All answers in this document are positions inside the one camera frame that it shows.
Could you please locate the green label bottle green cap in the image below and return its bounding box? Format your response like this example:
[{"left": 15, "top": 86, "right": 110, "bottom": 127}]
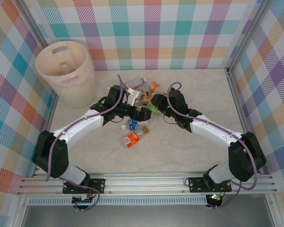
[{"left": 146, "top": 101, "right": 160, "bottom": 117}]

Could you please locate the amber brown bottle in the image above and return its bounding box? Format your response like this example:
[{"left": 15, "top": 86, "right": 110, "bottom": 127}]
[{"left": 141, "top": 91, "right": 156, "bottom": 106}]

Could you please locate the small orange bottle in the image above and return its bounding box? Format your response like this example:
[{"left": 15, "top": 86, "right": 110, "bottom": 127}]
[{"left": 148, "top": 81, "right": 160, "bottom": 92}]

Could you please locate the blue label bottle white cap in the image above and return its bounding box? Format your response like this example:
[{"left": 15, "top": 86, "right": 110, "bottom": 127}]
[{"left": 121, "top": 119, "right": 145, "bottom": 131}]

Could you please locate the long clear bottle blue cap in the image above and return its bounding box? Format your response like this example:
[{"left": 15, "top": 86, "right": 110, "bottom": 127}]
[{"left": 125, "top": 77, "right": 149, "bottom": 90}]

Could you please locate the orange label bottle tan cap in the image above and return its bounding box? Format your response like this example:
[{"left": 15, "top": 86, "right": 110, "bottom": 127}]
[{"left": 121, "top": 126, "right": 150, "bottom": 149}]

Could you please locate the beige plastic bin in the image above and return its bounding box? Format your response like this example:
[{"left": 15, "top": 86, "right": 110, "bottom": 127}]
[{"left": 35, "top": 40, "right": 98, "bottom": 109}]

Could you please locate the grey metal panel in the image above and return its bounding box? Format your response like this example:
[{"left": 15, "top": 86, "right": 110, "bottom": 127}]
[{"left": 21, "top": 204, "right": 275, "bottom": 227}]

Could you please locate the black right controller board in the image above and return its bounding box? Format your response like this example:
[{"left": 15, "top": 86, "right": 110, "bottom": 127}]
[{"left": 206, "top": 193, "right": 224, "bottom": 209}]

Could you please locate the black controller board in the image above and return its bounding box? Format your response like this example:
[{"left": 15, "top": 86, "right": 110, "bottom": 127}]
[
  {"left": 71, "top": 194, "right": 96, "bottom": 206},
  {"left": 206, "top": 193, "right": 224, "bottom": 209}
]

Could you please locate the black left controller board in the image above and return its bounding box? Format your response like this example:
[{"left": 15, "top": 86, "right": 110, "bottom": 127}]
[{"left": 71, "top": 194, "right": 96, "bottom": 206}]

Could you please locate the aluminium mounting rail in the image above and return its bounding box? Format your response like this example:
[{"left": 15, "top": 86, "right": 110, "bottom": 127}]
[{"left": 16, "top": 172, "right": 277, "bottom": 196}]

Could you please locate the aluminium side rail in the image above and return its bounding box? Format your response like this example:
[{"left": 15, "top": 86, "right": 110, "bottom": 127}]
[
  {"left": 45, "top": 96, "right": 59, "bottom": 133},
  {"left": 226, "top": 68, "right": 253, "bottom": 134}
]

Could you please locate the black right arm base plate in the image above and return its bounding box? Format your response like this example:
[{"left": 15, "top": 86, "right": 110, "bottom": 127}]
[{"left": 188, "top": 176, "right": 232, "bottom": 193}]

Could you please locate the white slotted cable duct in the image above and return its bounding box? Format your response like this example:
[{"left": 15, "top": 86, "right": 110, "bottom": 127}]
[{"left": 27, "top": 195, "right": 208, "bottom": 206}]

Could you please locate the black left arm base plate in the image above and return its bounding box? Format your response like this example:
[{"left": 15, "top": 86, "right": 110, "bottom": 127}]
[{"left": 62, "top": 177, "right": 107, "bottom": 195}]

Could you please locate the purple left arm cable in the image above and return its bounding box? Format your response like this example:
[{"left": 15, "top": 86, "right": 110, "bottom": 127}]
[{"left": 45, "top": 74, "right": 133, "bottom": 211}]

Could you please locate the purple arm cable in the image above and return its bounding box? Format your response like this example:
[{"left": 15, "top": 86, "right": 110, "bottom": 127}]
[
  {"left": 45, "top": 74, "right": 133, "bottom": 211},
  {"left": 167, "top": 82, "right": 260, "bottom": 210}
]

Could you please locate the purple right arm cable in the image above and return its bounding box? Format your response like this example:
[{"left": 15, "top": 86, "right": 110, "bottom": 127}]
[{"left": 167, "top": 82, "right": 260, "bottom": 210}]

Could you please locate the aluminium corner post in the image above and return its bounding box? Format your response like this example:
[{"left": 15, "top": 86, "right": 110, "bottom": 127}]
[
  {"left": 226, "top": 0, "right": 272, "bottom": 71},
  {"left": 15, "top": 0, "right": 50, "bottom": 52}
]

